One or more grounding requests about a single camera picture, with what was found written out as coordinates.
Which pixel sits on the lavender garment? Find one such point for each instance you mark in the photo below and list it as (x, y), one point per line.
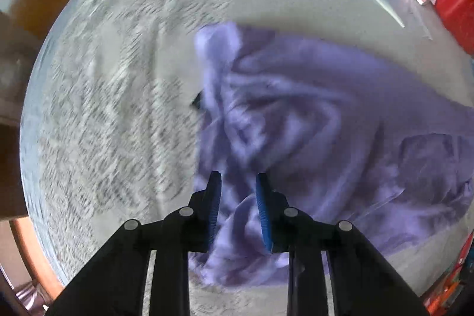
(314, 108)

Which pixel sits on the grey patterned tablecloth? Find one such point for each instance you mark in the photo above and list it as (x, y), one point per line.
(122, 108)

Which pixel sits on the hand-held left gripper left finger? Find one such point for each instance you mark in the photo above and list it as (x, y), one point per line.
(213, 206)

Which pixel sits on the red plastic box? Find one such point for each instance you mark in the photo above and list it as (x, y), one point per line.
(457, 1)

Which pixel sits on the wooden furniture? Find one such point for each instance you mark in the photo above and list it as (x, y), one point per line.
(22, 42)

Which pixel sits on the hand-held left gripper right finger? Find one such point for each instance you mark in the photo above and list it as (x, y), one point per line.
(264, 212)

